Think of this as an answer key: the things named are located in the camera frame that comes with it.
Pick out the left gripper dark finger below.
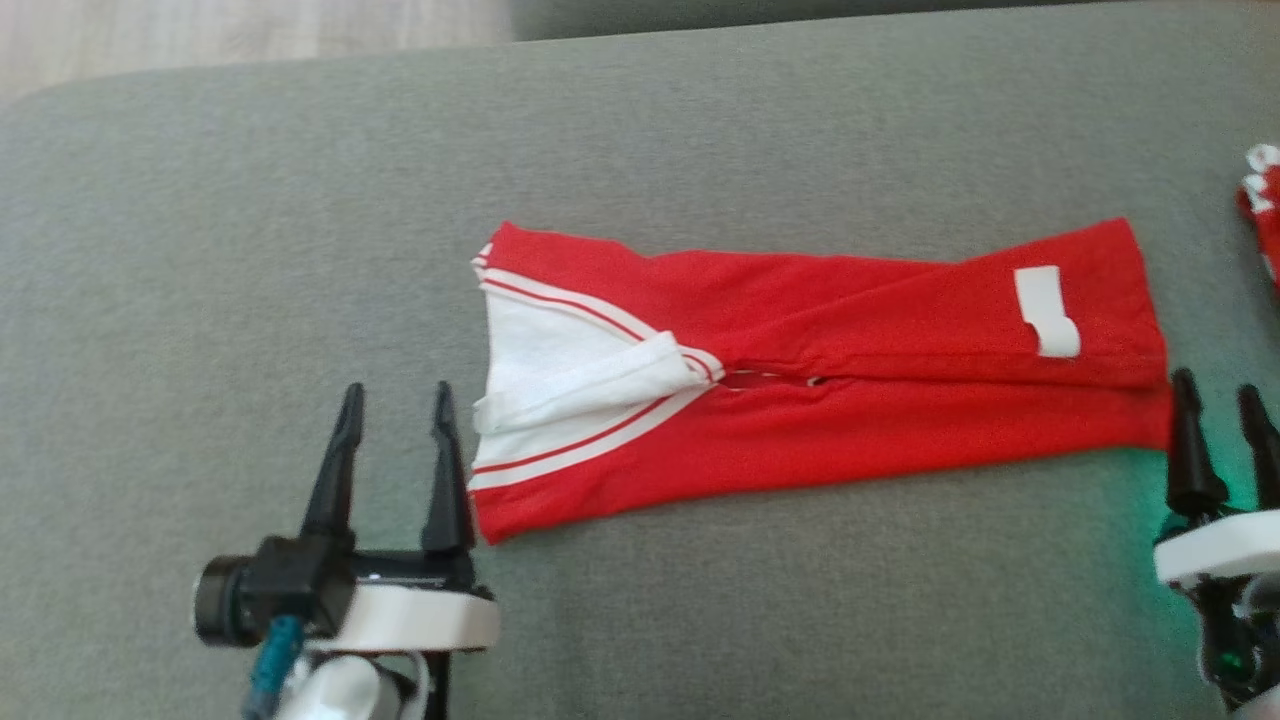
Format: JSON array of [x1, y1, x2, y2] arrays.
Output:
[[298, 382, 367, 546], [420, 380, 477, 557]]

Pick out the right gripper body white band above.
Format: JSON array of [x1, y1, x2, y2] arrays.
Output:
[[1153, 505, 1280, 713]]

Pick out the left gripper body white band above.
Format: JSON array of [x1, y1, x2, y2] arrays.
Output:
[[305, 548, 501, 656]]

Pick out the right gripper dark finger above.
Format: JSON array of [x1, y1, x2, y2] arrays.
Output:
[[1237, 384, 1280, 511], [1165, 368, 1230, 519]]

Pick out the red garment white printed patches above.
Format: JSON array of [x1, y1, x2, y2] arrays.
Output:
[[1236, 143, 1280, 291]]

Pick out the red jersey white striped sleeves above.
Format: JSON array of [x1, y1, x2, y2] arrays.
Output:
[[468, 217, 1173, 546]]

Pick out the large grey sofa seat cushion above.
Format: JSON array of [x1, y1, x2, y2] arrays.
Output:
[[0, 0, 1280, 720]]

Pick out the small grey sofa cushion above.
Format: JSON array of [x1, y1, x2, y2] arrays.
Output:
[[512, 0, 1131, 41]]

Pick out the left arm cable teal connector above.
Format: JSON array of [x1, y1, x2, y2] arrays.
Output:
[[243, 615, 304, 720]]

